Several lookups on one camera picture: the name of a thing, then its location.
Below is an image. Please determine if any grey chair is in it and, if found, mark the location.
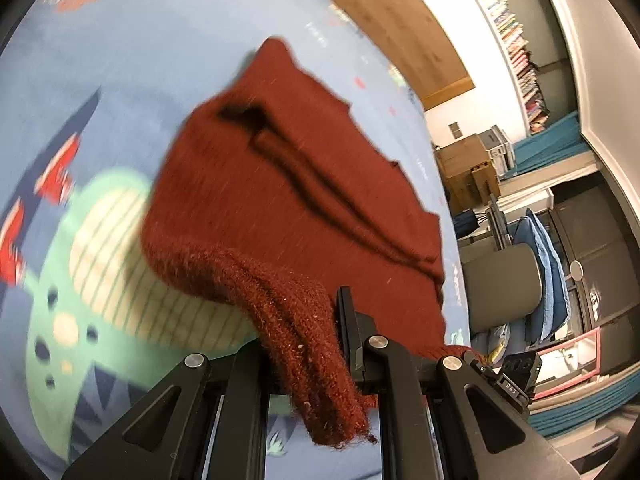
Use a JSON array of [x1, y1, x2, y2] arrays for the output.
[[457, 195, 543, 333]]

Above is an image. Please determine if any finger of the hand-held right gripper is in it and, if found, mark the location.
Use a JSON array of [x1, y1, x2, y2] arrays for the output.
[[467, 351, 543, 417]]

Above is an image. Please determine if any grey storage box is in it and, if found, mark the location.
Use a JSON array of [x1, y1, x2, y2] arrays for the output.
[[477, 127, 516, 171]]

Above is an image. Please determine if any wooden headboard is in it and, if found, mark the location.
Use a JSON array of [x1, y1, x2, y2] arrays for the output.
[[285, 0, 475, 111]]

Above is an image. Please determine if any dark red knitted sweater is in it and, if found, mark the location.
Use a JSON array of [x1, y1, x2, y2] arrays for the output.
[[140, 36, 488, 450]]

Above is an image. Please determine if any pink rimmed box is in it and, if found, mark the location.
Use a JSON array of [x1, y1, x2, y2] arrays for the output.
[[532, 327, 601, 401]]

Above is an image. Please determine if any row of books on shelf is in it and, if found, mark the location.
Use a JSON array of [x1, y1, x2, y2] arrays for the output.
[[457, 0, 551, 136]]

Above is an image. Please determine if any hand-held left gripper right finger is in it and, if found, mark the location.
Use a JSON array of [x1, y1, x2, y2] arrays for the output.
[[336, 286, 581, 480]]

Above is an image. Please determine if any dinosaur printed blue blanket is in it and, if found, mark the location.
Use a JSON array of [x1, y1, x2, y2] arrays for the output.
[[0, 0, 473, 480]]

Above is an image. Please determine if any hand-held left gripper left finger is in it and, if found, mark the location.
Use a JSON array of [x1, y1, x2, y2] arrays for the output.
[[62, 342, 271, 480]]

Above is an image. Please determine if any teal cloth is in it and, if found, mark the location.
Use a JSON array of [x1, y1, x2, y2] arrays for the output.
[[530, 370, 640, 438]]

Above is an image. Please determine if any pile of blue pillows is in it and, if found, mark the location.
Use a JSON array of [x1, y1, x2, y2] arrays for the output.
[[512, 210, 571, 346]]

